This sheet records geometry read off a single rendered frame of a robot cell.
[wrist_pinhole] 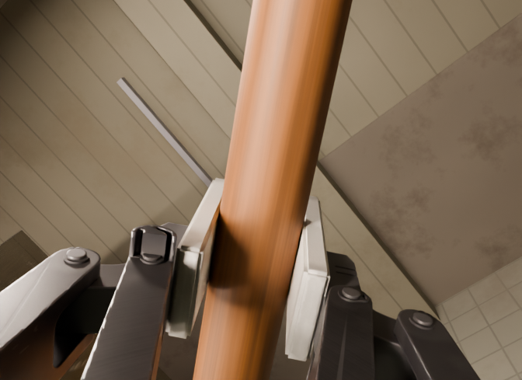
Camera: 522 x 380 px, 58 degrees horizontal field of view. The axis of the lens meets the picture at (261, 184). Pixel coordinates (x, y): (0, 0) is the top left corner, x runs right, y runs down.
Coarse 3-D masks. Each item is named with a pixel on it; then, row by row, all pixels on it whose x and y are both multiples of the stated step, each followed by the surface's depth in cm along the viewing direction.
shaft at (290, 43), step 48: (288, 0) 13; (336, 0) 13; (288, 48) 14; (336, 48) 14; (240, 96) 15; (288, 96) 14; (240, 144) 15; (288, 144) 14; (240, 192) 15; (288, 192) 15; (240, 240) 16; (288, 240) 16; (240, 288) 16; (288, 288) 17; (240, 336) 16
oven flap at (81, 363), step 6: (96, 336) 190; (90, 348) 184; (84, 354) 179; (78, 360) 176; (84, 360) 177; (72, 366) 172; (78, 366) 173; (84, 366) 175; (66, 372) 168; (72, 372) 170; (78, 372) 171; (66, 378) 166; (72, 378) 167; (78, 378) 169
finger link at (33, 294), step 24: (48, 264) 12; (72, 264) 12; (96, 264) 12; (24, 288) 11; (48, 288) 11; (72, 288) 11; (0, 312) 10; (24, 312) 10; (48, 312) 10; (0, 336) 9; (24, 336) 9; (48, 336) 10; (72, 336) 12; (0, 360) 9; (24, 360) 10; (48, 360) 11; (72, 360) 12
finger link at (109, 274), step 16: (176, 224) 17; (176, 240) 15; (112, 272) 13; (96, 288) 12; (112, 288) 12; (80, 304) 12; (96, 304) 12; (64, 320) 12; (80, 320) 12; (96, 320) 12
